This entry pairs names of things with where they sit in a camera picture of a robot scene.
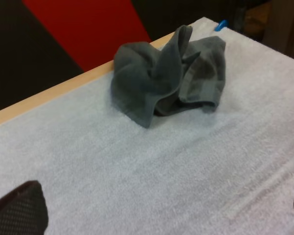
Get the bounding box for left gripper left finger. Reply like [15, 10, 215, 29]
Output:
[0, 180, 49, 235]

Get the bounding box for dark grey-green towel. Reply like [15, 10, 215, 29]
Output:
[110, 24, 227, 128]

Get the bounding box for blue clip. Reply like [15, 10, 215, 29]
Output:
[214, 20, 229, 32]

